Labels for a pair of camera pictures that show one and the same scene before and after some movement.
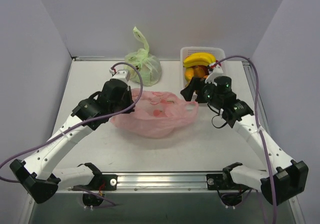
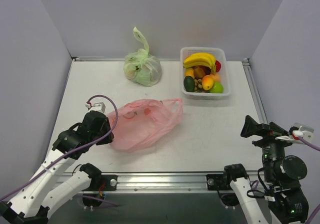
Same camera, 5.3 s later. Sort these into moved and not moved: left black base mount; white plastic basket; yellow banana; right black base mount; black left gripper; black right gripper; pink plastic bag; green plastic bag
Moved: black right gripper; black left gripper; pink plastic bag
Not moved: white plastic basket; left black base mount; right black base mount; green plastic bag; yellow banana
